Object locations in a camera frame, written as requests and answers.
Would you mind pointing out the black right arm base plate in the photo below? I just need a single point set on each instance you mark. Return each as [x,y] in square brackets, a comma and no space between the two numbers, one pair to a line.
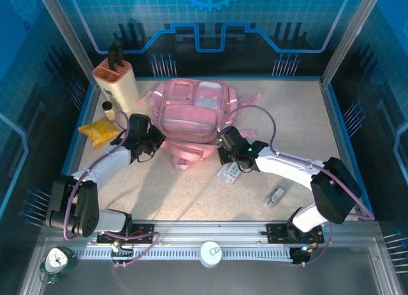
[275,233]

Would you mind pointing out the yellow snack bag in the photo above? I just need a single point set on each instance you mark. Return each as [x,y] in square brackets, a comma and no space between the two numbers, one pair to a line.
[99,131]

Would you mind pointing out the small bottle black cap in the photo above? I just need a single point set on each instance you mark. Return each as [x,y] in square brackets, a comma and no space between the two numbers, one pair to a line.
[110,111]

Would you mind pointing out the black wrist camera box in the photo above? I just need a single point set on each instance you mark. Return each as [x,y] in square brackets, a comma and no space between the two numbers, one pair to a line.
[139,123]
[232,135]

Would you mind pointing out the aluminium mounting rail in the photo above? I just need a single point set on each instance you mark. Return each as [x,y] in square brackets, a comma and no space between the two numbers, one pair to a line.
[207,231]

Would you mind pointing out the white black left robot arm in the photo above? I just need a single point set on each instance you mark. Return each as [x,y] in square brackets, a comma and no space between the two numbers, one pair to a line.
[73,209]

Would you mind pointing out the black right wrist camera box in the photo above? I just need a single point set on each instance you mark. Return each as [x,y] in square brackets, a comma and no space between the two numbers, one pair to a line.
[232,135]

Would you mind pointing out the aluminium frame post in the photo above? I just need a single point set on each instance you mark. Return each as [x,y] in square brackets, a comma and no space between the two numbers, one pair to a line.
[71,40]
[349,40]

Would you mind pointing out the green alarm clock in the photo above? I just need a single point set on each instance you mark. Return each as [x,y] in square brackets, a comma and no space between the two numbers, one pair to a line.
[57,260]

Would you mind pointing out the beige orange knife block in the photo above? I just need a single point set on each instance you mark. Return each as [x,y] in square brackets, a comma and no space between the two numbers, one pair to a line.
[121,88]

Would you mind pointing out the pink student backpack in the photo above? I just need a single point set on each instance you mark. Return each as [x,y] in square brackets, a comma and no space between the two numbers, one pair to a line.
[188,116]

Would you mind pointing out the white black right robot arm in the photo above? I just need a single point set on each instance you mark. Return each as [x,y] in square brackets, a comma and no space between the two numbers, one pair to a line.
[334,193]

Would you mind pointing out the small clear plastic box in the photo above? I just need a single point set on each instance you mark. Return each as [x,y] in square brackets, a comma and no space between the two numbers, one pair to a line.
[275,196]

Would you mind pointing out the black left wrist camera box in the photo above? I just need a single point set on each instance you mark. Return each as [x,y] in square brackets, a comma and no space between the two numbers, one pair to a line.
[139,123]

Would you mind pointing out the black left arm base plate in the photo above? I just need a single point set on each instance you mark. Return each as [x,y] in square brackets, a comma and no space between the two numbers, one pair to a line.
[143,233]

